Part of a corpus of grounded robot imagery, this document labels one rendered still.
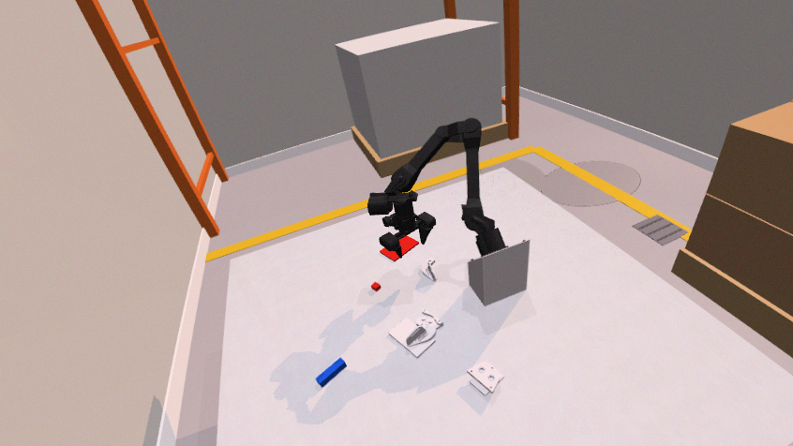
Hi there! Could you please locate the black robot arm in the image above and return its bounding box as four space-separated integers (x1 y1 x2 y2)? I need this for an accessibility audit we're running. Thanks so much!
367 118 509 257

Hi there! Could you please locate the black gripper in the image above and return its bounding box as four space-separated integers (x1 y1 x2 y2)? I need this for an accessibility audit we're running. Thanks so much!
379 211 436 259

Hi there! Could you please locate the blue rectangular block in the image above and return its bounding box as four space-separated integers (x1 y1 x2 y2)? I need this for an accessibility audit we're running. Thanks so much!
315 357 346 387

